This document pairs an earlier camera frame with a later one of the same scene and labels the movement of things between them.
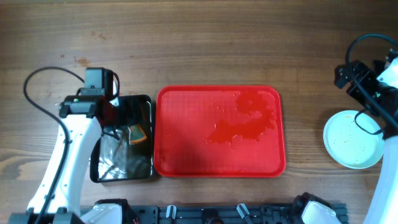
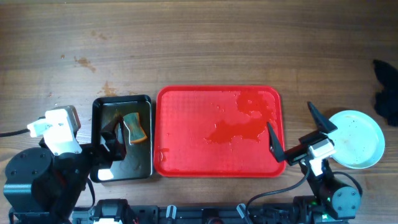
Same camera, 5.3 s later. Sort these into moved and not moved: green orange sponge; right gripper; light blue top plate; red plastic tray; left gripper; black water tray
Moved: right gripper; green orange sponge; left gripper
Not moved: red plastic tray; black water tray; light blue top plate
